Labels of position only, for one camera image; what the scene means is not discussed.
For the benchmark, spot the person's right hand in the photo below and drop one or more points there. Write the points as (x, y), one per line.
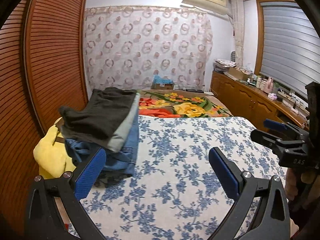
(291, 185)

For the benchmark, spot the blue floral white quilt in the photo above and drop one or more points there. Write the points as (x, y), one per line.
(174, 192)

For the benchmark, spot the cardboard box with blue cloth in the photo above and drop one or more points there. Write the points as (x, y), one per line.
(161, 83)

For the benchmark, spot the white insulated pipe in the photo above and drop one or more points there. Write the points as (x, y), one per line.
(239, 29)

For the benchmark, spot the brown louvered wardrobe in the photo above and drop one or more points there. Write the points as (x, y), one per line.
(42, 68)

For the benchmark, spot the blue folded jeans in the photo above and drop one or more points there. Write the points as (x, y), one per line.
(121, 162)

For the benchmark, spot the wooden sideboard cabinet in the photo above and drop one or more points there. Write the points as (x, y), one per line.
(251, 103)

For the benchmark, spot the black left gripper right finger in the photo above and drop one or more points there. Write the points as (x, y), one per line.
(271, 219)

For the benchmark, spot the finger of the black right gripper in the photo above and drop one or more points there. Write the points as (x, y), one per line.
(285, 128)
(267, 139)

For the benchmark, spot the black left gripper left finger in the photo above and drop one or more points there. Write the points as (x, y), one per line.
(43, 220)

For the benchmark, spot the colourful floral blanket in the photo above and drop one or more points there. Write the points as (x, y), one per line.
(180, 104)

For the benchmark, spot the beige wall air conditioner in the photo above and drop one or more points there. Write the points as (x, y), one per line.
(217, 6)

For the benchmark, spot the grey folded garment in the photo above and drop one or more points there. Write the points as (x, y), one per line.
(119, 137)

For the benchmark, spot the patterned sheer curtain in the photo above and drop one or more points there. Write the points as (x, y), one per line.
(127, 47)

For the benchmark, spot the grey window blind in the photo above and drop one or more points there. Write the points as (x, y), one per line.
(291, 46)

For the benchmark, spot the stack of newspapers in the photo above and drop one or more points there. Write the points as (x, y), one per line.
(222, 66)

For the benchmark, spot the black pants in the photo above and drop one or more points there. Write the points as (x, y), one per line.
(105, 111)

